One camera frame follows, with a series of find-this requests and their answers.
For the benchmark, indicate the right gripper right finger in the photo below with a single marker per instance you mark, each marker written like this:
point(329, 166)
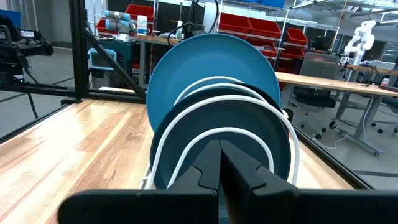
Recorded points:
point(280, 208)

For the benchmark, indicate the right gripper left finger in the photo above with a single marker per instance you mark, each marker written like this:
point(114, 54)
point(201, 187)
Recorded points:
point(186, 205)

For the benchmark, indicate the dark teal plate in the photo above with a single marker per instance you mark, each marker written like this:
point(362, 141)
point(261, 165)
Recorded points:
point(224, 118)

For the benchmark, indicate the black plate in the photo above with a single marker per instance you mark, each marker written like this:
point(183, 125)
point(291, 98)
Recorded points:
point(258, 91)

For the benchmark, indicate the blue plate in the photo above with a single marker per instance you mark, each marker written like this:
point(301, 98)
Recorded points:
point(202, 59)

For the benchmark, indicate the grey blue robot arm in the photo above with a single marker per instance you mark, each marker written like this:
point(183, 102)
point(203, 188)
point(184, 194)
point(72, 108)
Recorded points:
point(122, 25)

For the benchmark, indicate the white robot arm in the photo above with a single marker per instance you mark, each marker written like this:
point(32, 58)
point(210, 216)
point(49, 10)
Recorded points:
point(362, 34)

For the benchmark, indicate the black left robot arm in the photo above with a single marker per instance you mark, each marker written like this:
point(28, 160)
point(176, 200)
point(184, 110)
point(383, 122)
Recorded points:
point(9, 56)

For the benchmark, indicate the wooden desk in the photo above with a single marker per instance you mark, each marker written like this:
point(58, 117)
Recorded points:
point(326, 82)

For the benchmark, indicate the grey office chair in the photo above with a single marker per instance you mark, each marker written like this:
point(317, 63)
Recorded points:
point(320, 63)

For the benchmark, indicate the dark office chair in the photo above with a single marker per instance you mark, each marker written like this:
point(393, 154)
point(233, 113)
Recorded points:
point(391, 102)

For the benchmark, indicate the red storage bin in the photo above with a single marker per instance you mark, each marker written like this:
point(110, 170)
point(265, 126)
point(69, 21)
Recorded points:
point(140, 11)
point(297, 36)
point(265, 28)
point(264, 46)
point(234, 23)
point(101, 26)

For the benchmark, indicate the wooden table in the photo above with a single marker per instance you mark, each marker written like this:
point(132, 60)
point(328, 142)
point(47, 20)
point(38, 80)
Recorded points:
point(373, 70)

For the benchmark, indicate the wooden workbench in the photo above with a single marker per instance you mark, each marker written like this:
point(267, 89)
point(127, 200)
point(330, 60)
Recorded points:
point(158, 40)

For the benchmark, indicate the spray bottle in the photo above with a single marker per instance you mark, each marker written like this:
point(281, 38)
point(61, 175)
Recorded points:
point(179, 31)

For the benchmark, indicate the white bottle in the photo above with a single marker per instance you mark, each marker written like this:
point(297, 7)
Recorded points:
point(142, 25)

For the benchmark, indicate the blue storage bin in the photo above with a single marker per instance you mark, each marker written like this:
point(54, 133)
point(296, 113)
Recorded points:
point(273, 3)
point(9, 17)

